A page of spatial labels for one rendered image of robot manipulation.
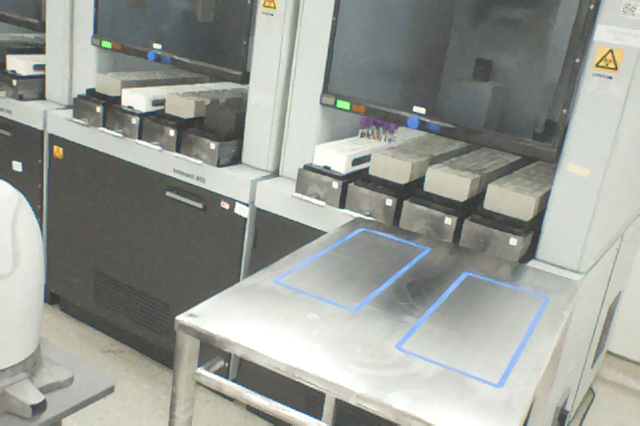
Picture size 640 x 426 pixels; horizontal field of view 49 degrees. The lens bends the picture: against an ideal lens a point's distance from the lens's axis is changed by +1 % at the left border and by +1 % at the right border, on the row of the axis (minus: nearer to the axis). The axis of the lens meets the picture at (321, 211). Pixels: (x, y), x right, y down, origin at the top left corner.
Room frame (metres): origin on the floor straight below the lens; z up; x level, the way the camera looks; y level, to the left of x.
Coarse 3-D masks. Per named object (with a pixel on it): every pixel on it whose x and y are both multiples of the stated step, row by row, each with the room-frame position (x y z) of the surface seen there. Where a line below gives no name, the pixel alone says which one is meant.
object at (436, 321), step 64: (320, 256) 1.12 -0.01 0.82; (384, 256) 1.17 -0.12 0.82; (448, 256) 1.22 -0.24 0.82; (192, 320) 0.83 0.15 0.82; (256, 320) 0.86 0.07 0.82; (320, 320) 0.89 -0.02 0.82; (384, 320) 0.92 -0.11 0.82; (448, 320) 0.95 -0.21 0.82; (512, 320) 0.98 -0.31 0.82; (192, 384) 0.84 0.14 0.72; (320, 384) 0.74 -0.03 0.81; (384, 384) 0.75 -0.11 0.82; (448, 384) 0.77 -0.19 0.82; (512, 384) 0.79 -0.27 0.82
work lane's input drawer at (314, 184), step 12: (300, 168) 1.72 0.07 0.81; (312, 168) 1.71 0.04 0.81; (324, 168) 1.72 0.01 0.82; (300, 180) 1.72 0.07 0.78; (312, 180) 1.70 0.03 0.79; (324, 180) 1.69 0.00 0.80; (336, 180) 1.67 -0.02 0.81; (348, 180) 1.69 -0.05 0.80; (300, 192) 1.72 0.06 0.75; (312, 192) 1.70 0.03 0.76; (324, 192) 1.68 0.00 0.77; (336, 192) 1.67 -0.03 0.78; (324, 204) 1.63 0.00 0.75; (336, 204) 1.66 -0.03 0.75
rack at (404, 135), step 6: (402, 126) 2.19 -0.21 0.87; (402, 132) 2.09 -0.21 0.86; (408, 132) 2.11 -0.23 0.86; (414, 132) 2.13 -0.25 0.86; (420, 132) 2.14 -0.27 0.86; (426, 132) 2.15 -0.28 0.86; (396, 138) 1.99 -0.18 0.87; (402, 138) 2.01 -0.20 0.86; (408, 138) 2.02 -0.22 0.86; (414, 138) 2.04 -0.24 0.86; (420, 138) 2.07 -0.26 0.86
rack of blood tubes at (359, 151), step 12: (324, 144) 1.78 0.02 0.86; (336, 144) 1.80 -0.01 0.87; (348, 144) 1.83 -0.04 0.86; (360, 144) 1.85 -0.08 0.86; (372, 144) 1.87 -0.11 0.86; (384, 144) 1.90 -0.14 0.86; (396, 144) 1.94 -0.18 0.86; (324, 156) 1.73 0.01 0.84; (336, 156) 1.72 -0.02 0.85; (348, 156) 1.71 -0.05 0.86; (360, 156) 1.88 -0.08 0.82; (336, 168) 1.71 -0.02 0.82; (348, 168) 1.72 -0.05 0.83
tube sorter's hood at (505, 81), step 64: (384, 0) 1.73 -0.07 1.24; (448, 0) 1.65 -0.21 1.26; (512, 0) 1.58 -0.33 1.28; (576, 0) 1.51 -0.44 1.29; (384, 64) 1.72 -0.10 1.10; (448, 64) 1.63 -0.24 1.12; (512, 64) 1.56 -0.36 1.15; (576, 64) 1.49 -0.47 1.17; (448, 128) 1.61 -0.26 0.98; (512, 128) 1.55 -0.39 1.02
